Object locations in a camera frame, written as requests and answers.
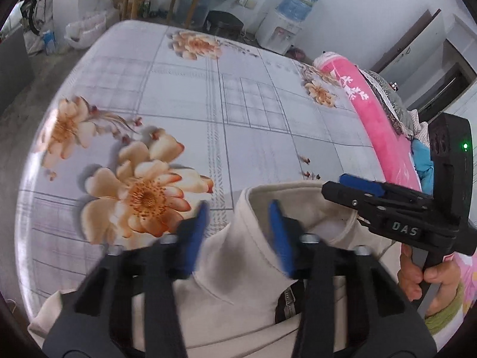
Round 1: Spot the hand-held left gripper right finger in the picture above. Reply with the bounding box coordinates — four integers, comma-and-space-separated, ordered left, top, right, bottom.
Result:
269, 199, 436, 358

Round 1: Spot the bicycle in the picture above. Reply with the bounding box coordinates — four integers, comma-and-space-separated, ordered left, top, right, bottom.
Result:
20, 0, 51, 36

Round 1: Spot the person's right hand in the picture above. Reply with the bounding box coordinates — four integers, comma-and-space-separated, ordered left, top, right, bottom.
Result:
397, 246, 463, 317

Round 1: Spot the beige zip jacket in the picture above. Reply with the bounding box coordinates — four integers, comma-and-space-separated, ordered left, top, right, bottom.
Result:
28, 181, 448, 358

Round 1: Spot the grey floral quilt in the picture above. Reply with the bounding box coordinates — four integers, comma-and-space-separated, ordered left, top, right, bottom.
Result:
360, 69, 429, 142

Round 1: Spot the black round stool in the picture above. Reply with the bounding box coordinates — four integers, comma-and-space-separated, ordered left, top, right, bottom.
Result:
206, 10, 244, 40

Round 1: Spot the white plastic bag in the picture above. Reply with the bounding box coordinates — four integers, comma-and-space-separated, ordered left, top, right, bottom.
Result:
65, 11, 109, 49

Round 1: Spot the pink flower blanket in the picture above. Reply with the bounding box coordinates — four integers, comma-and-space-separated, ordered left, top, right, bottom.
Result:
313, 53, 477, 344

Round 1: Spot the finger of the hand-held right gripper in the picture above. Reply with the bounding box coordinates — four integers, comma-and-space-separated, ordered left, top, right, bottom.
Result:
339, 173, 431, 204
321, 181, 429, 228

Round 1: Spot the grey cabinet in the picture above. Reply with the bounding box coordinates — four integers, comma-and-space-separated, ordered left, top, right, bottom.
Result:
0, 26, 36, 112

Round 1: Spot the blue patterned blanket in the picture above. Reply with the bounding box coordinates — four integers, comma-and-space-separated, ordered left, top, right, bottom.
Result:
412, 140, 435, 183

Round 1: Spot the white water dispenser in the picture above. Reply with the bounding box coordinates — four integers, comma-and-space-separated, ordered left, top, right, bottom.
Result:
256, 7, 303, 56

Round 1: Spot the floral vinyl tablecloth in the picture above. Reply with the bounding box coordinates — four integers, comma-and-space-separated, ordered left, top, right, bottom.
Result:
15, 20, 396, 321

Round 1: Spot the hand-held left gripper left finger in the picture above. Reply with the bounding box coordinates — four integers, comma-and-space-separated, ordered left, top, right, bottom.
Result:
43, 201, 210, 358

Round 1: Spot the grey door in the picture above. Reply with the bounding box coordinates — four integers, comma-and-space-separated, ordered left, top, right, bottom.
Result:
369, 7, 477, 120

